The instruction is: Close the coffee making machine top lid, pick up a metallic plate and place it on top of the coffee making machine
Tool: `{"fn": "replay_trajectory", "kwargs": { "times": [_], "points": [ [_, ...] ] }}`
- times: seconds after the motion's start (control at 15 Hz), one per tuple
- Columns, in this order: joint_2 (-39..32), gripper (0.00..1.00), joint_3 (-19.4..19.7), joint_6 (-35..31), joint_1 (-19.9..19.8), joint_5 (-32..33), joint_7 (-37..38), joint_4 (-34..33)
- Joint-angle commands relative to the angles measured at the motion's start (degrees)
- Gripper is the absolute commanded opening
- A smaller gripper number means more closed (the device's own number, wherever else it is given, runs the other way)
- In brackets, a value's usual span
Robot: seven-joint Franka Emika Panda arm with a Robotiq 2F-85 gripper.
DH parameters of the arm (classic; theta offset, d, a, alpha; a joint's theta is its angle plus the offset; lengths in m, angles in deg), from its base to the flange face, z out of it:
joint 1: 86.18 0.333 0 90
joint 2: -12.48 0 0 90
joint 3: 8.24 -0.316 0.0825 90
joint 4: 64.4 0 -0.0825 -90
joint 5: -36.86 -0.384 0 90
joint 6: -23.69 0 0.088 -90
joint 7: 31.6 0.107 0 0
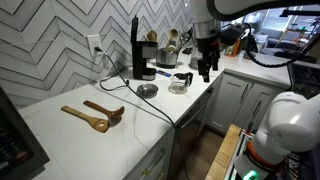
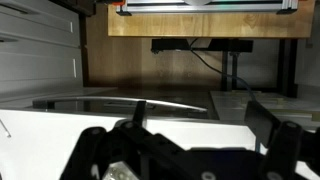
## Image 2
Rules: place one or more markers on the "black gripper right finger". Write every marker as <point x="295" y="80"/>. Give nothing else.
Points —
<point x="286" y="150"/>

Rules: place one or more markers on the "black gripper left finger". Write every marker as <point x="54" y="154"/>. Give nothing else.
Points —
<point x="100" y="156"/>

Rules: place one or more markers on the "black bar under cart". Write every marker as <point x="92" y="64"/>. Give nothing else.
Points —
<point x="173" y="44"/>

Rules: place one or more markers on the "wooden cart top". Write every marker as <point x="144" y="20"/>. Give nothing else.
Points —
<point x="213" y="26"/>

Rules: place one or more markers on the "black cart legs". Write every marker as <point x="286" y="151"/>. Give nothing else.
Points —
<point x="286" y="66"/>

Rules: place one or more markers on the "aluminium cart frame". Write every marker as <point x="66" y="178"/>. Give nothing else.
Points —
<point x="200" y="8"/>

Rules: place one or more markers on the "grey base cabinet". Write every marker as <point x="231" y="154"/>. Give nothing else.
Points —
<point x="40" y="66"/>

